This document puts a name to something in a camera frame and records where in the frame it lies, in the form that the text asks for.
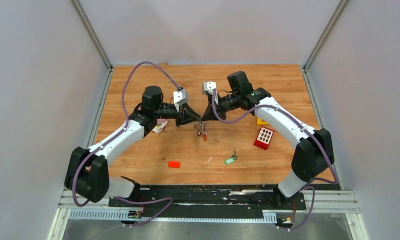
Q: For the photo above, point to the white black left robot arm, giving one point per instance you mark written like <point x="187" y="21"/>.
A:
<point x="88" y="170"/>

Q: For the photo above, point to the small pink white box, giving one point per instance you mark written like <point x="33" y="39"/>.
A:
<point x="160" y="126"/>

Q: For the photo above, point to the small orange red block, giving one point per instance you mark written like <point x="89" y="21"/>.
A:
<point x="174" y="164"/>

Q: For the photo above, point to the yellow plastic piece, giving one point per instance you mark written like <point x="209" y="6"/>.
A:
<point x="260" y="121"/>

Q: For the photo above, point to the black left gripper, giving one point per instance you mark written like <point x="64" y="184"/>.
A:
<point x="182" y="117"/>

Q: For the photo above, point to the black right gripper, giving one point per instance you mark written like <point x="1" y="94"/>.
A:
<point x="209" y="114"/>

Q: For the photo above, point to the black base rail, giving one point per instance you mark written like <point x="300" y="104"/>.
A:
<point x="213" y="201"/>

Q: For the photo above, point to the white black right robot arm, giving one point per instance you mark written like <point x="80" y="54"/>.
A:
<point x="313" y="149"/>

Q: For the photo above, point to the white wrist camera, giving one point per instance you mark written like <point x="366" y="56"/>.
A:
<point x="180" y="98"/>
<point x="208" y="87"/>

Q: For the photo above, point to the key with green tag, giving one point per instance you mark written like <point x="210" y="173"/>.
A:
<point x="232" y="159"/>

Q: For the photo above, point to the metal key organizer red handle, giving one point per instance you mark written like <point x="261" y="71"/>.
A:
<point x="201" y="129"/>

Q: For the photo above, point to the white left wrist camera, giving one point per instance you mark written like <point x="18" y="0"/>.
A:
<point x="180" y="98"/>

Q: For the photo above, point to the red tray with white slots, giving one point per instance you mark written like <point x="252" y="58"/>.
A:
<point x="263" y="138"/>

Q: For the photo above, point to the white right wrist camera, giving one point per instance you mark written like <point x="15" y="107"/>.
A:
<point x="208" y="87"/>

